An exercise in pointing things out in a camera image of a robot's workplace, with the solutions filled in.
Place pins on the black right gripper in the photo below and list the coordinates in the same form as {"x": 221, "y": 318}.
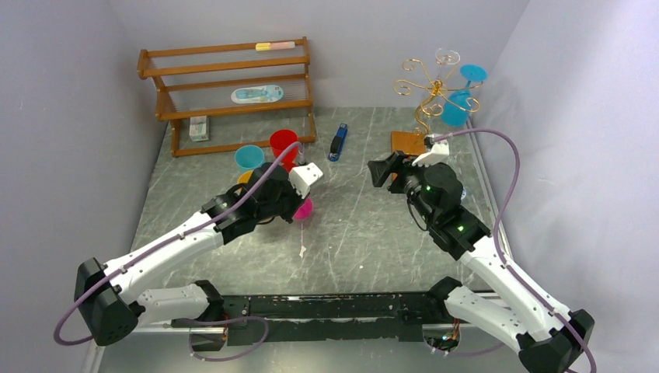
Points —
{"x": 396, "y": 174}

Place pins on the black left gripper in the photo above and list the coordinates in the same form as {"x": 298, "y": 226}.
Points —
{"x": 298, "y": 200}

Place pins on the pink plastic wine glass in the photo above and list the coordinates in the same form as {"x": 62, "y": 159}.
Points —
{"x": 304, "y": 211}

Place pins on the yellow plastic wine glass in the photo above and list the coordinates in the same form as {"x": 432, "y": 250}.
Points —
{"x": 244, "y": 178}

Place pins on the teal plastic wine glass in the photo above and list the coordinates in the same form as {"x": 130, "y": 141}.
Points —
{"x": 249, "y": 157}

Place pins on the red plastic wine glass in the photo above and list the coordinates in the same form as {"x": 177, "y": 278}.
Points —
{"x": 279, "y": 141}

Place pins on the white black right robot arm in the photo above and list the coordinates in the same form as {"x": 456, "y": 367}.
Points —
{"x": 544, "y": 333}

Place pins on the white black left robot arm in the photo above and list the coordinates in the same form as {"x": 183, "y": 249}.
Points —
{"x": 117, "y": 296}

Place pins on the blue hanging wine glass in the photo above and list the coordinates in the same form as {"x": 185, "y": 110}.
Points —
{"x": 460, "y": 104}

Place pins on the wooden shelf rack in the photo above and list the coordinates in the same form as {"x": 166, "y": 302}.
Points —
{"x": 199, "y": 81}

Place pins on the clear wine glass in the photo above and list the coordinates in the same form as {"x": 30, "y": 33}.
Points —
{"x": 447, "y": 61}

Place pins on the blue stapler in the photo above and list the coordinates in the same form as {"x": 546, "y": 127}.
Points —
{"x": 336, "y": 145}

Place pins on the blue white oval package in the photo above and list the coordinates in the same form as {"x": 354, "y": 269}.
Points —
{"x": 257, "y": 94}

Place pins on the small teal white box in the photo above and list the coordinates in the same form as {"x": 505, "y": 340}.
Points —
{"x": 198, "y": 129}

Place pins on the yellow pink eraser bar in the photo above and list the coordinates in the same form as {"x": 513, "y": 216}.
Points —
{"x": 275, "y": 46}

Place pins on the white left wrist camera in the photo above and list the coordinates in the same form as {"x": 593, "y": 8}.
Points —
{"x": 302, "y": 178}

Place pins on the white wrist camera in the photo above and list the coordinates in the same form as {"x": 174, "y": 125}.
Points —
{"x": 302, "y": 178}
{"x": 437, "y": 152}

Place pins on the gold wire wine glass rack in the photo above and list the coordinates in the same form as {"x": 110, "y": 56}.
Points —
{"x": 412, "y": 142}

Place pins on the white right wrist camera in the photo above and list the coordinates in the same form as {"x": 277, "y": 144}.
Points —
{"x": 437, "y": 152}

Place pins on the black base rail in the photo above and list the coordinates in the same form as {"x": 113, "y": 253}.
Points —
{"x": 243, "y": 320}

